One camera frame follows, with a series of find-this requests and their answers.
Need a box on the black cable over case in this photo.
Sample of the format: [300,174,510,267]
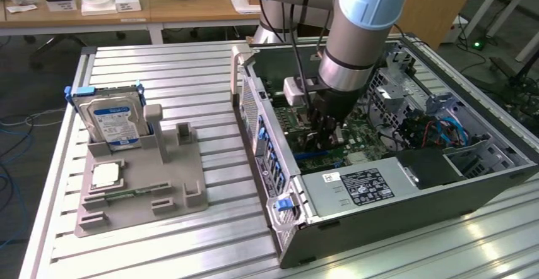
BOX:
[392,23,426,45]

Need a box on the white tape roll on box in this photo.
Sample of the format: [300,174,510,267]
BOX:
[79,0,117,16]

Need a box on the white labelled box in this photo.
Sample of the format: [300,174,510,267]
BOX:
[113,0,142,13]

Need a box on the wooden cabinet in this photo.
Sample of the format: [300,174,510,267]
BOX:
[393,0,482,49]

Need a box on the white table frame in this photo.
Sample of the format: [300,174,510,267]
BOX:
[461,0,539,62]

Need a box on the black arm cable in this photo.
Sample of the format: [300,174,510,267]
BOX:
[289,3,316,121]

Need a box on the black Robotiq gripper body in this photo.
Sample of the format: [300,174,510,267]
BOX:
[309,86,360,126]

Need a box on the blue wire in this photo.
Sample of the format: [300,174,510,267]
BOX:
[437,116,469,149]

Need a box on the dark grey PC case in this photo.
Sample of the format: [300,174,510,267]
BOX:
[229,32,539,269]

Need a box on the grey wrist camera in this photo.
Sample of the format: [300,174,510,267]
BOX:
[282,76,317,107]

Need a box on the blue floor cable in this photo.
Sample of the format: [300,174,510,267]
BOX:
[0,123,35,249]

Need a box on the CPU socket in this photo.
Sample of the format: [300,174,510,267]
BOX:
[293,105,314,127]

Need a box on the green motherboard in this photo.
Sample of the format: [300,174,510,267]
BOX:
[268,88,398,171]

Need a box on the grey power supply unit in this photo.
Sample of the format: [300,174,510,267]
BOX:
[300,157,418,218]

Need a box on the black and white box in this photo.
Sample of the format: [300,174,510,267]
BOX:
[41,0,78,13]

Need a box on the blue expansion slot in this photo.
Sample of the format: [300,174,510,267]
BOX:
[293,149,329,162]

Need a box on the white paper stack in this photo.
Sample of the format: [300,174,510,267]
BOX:
[226,0,261,15]

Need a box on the wooden desk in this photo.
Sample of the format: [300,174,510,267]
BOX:
[0,0,264,37]

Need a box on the metal disk bay cage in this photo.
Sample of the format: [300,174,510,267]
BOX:
[364,67,430,141]

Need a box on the silver CPU chip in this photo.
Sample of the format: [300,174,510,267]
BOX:
[90,163,119,189]

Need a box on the hard disk in blue caddy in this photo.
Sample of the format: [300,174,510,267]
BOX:
[62,81,149,151]

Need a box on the green RAM stick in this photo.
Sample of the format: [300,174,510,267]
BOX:
[103,187,154,201]

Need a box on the grey parts rack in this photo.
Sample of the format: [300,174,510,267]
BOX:
[74,104,209,239]

